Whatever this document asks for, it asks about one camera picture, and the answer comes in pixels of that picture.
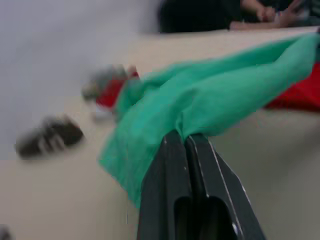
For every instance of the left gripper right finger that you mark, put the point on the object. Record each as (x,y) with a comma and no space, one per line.
(220,200)

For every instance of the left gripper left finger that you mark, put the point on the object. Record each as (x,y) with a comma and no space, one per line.
(165,190)

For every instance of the green shorts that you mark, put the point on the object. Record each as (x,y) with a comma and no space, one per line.
(200,100)

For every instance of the red t-shirt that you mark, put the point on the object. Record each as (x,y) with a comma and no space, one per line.
(297,96)

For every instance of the person in black shirt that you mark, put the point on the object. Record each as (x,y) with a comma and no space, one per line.
(197,15)

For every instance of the red canvas shoe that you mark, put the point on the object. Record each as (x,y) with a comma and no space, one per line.
(108,93)

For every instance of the brown striped shoe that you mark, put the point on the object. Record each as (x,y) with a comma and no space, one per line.
(50,137)

